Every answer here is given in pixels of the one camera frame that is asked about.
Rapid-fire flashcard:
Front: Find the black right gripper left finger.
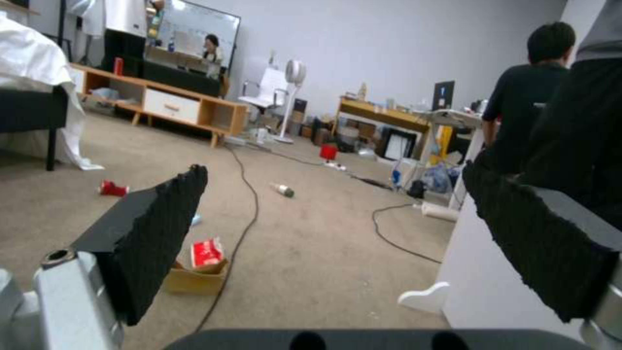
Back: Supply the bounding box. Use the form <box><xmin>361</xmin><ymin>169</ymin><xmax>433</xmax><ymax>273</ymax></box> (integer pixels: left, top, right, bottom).
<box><xmin>0</xmin><ymin>164</ymin><xmax>209</xmax><ymax>350</ymax></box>

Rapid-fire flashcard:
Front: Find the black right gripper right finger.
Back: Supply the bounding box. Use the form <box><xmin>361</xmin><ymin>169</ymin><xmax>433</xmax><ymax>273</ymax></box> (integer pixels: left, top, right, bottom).
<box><xmin>462</xmin><ymin>161</ymin><xmax>622</xmax><ymax>350</ymax></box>

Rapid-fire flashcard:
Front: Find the small cardboard box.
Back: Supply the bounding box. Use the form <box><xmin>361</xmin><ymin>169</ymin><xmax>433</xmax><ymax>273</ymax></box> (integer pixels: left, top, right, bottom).
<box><xmin>164</xmin><ymin>257</ymin><xmax>229</xmax><ymax>296</ymax></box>

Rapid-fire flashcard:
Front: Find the red and white snack packet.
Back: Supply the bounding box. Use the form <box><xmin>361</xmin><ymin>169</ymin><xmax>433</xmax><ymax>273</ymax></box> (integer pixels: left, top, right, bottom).
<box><xmin>191</xmin><ymin>237</ymin><xmax>225</xmax><ymax>270</ymax></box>

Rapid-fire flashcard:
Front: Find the white cabinet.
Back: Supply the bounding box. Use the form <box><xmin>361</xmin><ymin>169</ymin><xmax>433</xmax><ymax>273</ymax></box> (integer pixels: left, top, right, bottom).
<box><xmin>397</xmin><ymin>196</ymin><xmax>622</xmax><ymax>331</ymax></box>

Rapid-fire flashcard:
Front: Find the white rolled paper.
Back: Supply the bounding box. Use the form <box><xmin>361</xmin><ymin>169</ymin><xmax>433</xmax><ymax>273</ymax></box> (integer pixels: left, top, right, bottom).
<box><xmin>419</xmin><ymin>202</ymin><xmax>461</xmax><ymax>222</ymax></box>

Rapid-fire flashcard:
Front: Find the blue plastic bag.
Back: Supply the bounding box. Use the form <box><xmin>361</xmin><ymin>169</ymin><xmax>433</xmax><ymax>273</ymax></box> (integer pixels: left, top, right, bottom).
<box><xmin>419</xmin><ymin>163</ymin><xmax>463</xmax><ymax>193</ymax></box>

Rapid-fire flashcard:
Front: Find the person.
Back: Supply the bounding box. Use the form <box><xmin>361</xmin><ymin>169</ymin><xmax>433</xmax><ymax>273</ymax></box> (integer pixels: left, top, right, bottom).
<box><xmin>481</xmin><ymin>21</ymin><xmax>577</xmax><ymax>174</ymax></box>

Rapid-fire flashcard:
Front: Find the wooden tv cabinet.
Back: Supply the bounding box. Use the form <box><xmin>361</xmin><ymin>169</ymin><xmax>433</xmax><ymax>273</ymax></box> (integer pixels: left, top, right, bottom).
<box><xmin>67</xmin><ymin>62</ymin><xmax>250</xmax><ymax>148</ymax></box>

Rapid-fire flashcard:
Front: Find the black monitor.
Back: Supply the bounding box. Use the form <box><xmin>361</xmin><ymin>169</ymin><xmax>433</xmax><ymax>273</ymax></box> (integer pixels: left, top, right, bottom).
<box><xmin>432</xmin><ymin>81</ymin><xmax>456</xmax><ymax>111</ymax></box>

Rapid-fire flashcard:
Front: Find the wooden side desk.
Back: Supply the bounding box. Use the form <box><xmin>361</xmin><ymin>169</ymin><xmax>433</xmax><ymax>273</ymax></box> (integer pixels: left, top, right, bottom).
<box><xmin>331</xmin><ymin>95</ymin><xmax>433</xmax><ymax>161</ymax></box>

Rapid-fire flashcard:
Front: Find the white office chair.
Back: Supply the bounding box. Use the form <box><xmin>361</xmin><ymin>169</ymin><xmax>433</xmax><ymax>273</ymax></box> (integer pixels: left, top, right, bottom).
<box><xmin>238</xmin><ymin>67</ymin><xmax>288</xmax><ymax>132</ymax></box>

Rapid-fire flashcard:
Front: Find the bed with white sheet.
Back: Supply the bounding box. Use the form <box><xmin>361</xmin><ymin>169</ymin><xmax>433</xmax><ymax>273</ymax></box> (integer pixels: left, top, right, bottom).
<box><xmin>0</xmin><ymin>16</ymin><xmax>105</xmax><ymax>172</ymax></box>

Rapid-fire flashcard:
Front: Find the white standing fan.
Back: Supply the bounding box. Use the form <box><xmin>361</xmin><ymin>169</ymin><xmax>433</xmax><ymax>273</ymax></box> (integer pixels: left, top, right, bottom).
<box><xmin>273</xmin><ymin>58</ymin><xmax>308</xmax><ymax>143</ymax></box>

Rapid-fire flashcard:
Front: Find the large flat screen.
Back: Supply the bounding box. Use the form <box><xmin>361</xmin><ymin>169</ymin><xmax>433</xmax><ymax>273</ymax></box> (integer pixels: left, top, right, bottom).
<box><xmin>141</xmin><ymin>0</ymin><xmax>242</xmax><ymax>98</ymax></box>

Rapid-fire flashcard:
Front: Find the long black floor cable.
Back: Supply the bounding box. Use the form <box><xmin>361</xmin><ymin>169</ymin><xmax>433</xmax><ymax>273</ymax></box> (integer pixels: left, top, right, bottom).
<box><xmin>191</xmin><ymin>144</ymin><xmax>390</xmax><ymax>333</ymax></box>

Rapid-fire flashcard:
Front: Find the black looped floor cable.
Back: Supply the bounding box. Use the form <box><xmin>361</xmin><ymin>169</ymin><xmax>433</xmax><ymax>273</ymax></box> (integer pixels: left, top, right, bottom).
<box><xmin>372</xmin><ymin>204</ymin><xmax>443</xmax><ymax>264</ymax></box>

